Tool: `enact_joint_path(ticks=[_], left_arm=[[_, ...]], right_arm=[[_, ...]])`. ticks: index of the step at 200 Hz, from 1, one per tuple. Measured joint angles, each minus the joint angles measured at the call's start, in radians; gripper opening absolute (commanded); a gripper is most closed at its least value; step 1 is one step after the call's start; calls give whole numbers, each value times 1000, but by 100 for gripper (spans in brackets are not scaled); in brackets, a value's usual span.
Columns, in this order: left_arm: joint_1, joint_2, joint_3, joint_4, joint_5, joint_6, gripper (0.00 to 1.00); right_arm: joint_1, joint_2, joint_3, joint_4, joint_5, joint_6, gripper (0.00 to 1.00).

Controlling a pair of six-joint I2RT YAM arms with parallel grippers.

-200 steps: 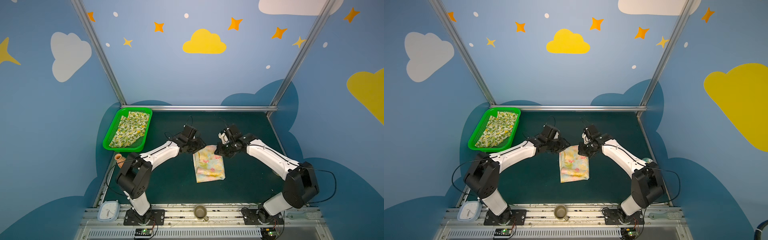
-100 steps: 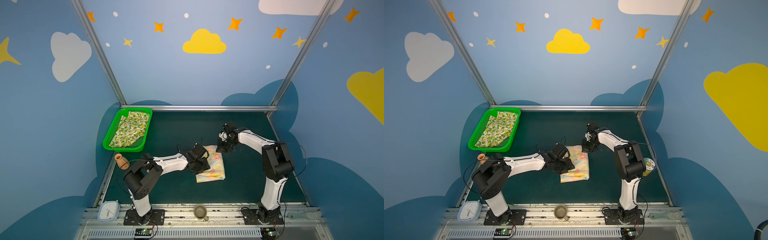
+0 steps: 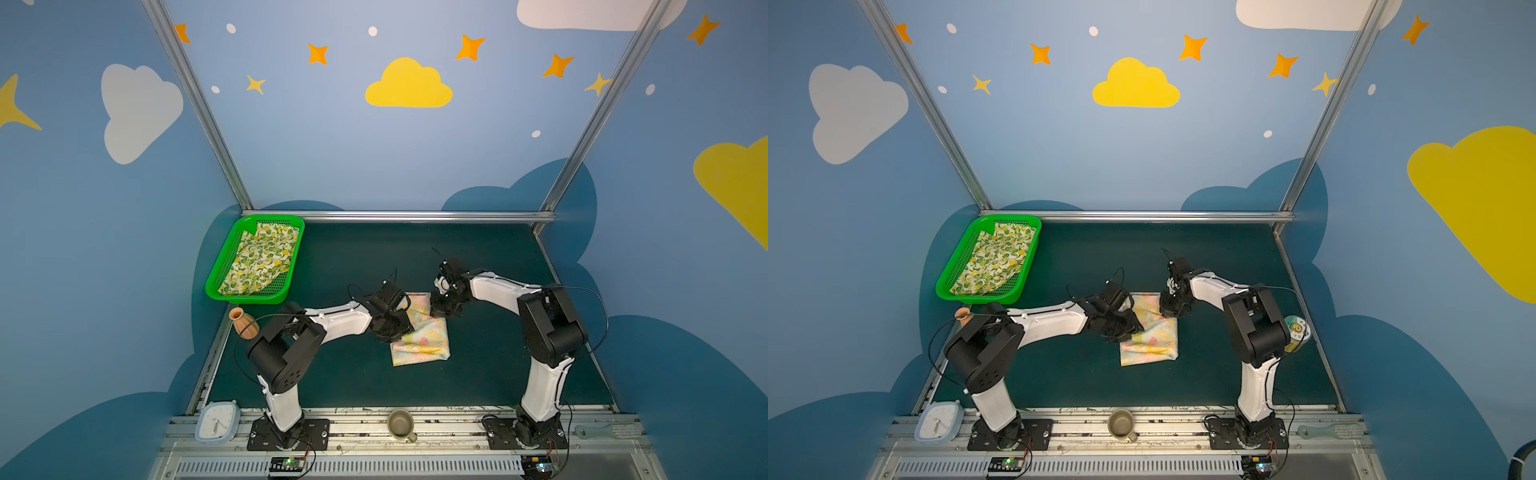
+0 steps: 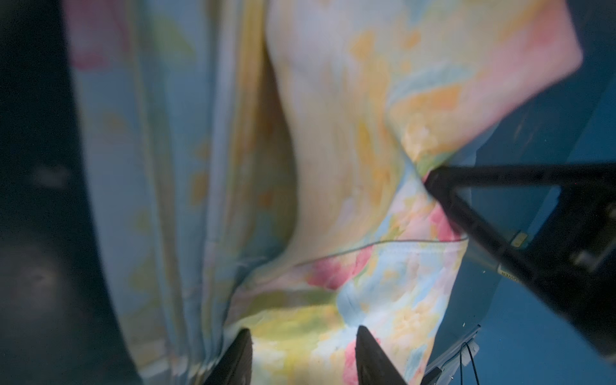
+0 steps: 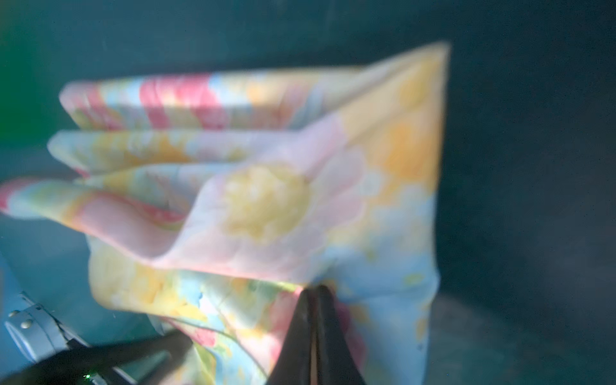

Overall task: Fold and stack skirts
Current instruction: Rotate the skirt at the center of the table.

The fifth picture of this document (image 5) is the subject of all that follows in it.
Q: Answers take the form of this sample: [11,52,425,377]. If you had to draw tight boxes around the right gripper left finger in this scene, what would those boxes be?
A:
[266,290,313,385]

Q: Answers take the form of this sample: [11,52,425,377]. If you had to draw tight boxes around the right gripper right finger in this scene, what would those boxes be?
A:
[314,286,365,385]

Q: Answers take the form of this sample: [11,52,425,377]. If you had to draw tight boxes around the pastel floral skirt pink flowers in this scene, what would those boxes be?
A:
[1,43,451,384]

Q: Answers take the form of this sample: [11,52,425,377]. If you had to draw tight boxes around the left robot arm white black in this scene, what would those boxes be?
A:
[1,330,193,384]

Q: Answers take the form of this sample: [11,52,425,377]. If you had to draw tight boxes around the white square clock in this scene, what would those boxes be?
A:
[3,292,68,364]

